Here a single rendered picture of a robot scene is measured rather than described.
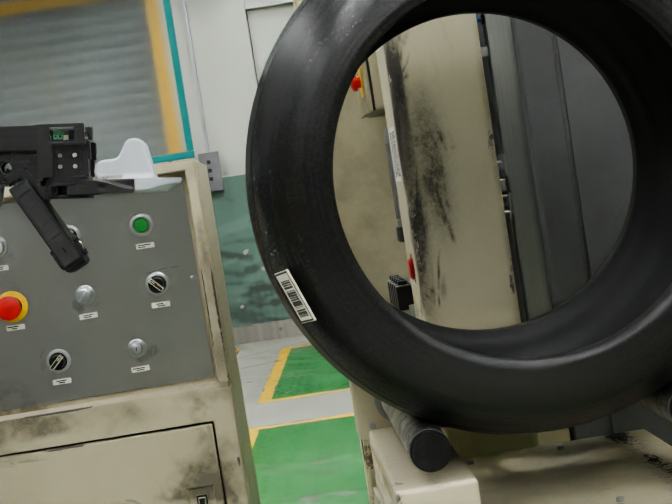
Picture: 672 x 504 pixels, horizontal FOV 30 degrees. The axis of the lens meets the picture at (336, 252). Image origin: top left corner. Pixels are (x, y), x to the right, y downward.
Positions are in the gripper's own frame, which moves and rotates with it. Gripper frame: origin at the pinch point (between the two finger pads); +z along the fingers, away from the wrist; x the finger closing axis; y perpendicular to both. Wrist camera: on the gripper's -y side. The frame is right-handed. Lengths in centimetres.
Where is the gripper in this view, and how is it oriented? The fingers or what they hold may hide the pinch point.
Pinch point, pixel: (170, 187)
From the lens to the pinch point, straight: 140.3
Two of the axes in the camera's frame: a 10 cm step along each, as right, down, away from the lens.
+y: -0.3, -10.0, -0.4
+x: -0.5, -0.4, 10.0
